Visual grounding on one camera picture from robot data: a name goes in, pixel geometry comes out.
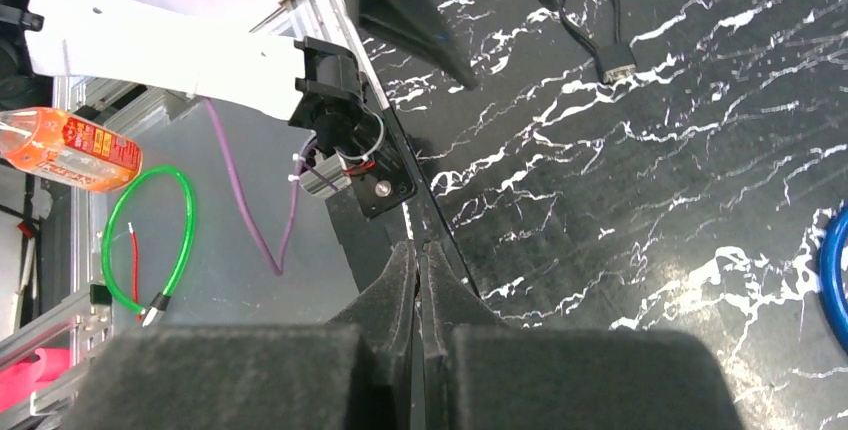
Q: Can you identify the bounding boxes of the blue cable lock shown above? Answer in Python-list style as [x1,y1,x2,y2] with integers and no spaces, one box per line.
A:
[818,206,847,352]

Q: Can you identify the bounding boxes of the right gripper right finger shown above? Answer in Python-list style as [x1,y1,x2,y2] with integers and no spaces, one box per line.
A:
[420,243,743,429]

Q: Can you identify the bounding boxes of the green cable lock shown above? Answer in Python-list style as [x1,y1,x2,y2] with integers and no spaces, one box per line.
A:
[100,165,198,326]

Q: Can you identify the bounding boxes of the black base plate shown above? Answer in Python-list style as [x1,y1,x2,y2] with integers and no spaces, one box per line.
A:
[291,36,478,296]

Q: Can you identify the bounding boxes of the orange drink bottle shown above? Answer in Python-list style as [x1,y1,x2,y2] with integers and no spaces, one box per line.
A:
[1,107,143,193]

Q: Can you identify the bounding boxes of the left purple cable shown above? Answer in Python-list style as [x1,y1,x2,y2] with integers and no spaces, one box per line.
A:
[66,0,333,277]

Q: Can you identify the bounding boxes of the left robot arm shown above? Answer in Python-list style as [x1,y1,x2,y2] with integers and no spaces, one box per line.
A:
[1,0,476,121]

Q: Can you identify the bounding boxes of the red wire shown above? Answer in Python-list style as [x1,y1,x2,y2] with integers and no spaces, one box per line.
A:
[127,221,146,322]

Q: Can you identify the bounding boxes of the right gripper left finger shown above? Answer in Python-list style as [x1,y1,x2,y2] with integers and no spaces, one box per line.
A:
[61,241,416,429]

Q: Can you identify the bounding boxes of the black cable padlock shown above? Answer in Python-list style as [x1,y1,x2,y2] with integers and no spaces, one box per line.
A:
[557,0,639,86]

